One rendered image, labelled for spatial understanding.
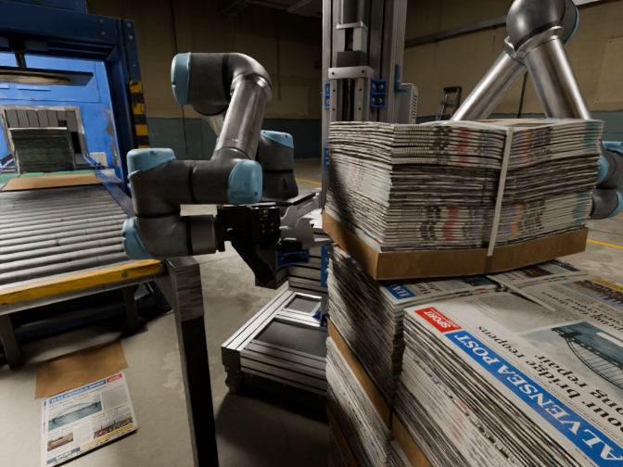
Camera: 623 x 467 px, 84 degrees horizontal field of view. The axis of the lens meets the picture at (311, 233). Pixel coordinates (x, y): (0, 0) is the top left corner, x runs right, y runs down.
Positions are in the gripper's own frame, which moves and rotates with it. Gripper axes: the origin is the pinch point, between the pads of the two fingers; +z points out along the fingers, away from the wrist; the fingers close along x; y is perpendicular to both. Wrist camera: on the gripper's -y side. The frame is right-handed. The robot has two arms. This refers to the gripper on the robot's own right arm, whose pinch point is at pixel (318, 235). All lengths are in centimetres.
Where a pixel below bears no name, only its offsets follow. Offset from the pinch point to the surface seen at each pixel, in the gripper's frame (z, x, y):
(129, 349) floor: -67, 102, -86
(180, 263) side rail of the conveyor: -27.6, 4.8, -5.0
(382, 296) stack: 3.3, -22.3, -3.1
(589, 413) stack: 9.3, -48.4, -1.7
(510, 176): 23.2, -22.3, 14.2
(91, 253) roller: -47, 18, -6
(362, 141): 3.3, -12.7, 19.1
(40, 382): -100, 87, -85
